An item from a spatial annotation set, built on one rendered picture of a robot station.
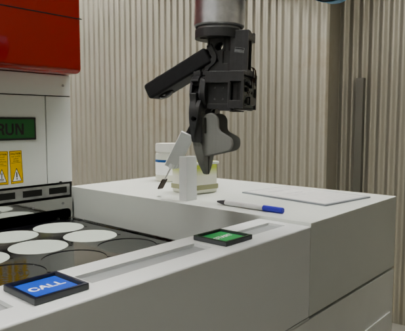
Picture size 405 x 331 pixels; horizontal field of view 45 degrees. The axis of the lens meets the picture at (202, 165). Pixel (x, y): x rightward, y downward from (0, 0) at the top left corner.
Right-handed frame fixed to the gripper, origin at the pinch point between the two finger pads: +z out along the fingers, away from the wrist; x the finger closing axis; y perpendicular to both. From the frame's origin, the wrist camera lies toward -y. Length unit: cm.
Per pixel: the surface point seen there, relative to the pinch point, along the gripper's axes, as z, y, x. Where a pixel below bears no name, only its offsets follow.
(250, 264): 11.2, 11.0, -10.5
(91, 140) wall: 9, -195, 257
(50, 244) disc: 15.6, -28.2, 0.1
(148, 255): 9.2, 1.0, -18.9
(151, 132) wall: 0, -136, 245
